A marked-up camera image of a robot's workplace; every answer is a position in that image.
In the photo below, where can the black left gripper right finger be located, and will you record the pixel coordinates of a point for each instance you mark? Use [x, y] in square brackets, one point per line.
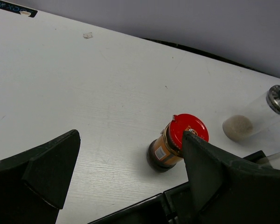
[262, 183]

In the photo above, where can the clear shaker with steel lid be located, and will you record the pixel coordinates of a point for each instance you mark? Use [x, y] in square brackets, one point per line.
[260, 114]

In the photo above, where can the red-lid orange sauce jar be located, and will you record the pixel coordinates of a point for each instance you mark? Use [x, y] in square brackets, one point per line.
[166, 151]

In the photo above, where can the left blue logo sticker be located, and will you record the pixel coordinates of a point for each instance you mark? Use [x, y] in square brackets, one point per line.
[17, 9]

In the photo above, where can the black three-compartment tray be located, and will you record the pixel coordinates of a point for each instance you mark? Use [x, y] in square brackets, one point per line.
[154, 207]

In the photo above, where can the small tape scrap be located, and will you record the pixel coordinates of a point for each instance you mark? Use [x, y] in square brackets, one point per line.
[88, 35]

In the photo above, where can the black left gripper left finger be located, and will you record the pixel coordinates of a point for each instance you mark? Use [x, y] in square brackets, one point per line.
[34, 184]

